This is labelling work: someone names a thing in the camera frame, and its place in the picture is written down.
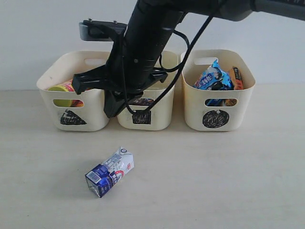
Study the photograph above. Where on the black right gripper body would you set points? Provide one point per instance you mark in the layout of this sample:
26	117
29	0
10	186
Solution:
129	70

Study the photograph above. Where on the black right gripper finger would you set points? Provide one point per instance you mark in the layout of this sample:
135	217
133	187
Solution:
114	103
92	79

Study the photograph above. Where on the yellow Lays chips can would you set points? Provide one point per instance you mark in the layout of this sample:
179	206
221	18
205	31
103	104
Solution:
65	87

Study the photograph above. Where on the purple juice carton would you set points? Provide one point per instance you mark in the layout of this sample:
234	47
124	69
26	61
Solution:
143	102

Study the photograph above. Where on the blue cookie snack bag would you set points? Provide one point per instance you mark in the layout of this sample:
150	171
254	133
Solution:
214	79

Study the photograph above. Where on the orange noodle packet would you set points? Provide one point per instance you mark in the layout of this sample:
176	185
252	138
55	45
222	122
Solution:
236	84

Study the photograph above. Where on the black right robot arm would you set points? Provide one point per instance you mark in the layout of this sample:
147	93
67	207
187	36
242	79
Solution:
153	22

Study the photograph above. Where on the cream bin with triangle mark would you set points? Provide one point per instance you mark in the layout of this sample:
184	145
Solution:
91	116

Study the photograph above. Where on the cream bin with square mark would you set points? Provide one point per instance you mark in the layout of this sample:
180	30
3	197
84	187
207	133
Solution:
159	117

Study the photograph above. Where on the blue white milk carton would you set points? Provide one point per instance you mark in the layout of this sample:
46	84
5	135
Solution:
104	176

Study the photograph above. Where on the cream bin with circle mark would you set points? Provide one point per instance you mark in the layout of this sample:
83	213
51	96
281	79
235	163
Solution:
215	110

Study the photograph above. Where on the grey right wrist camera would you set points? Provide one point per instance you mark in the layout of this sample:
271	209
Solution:
101	31

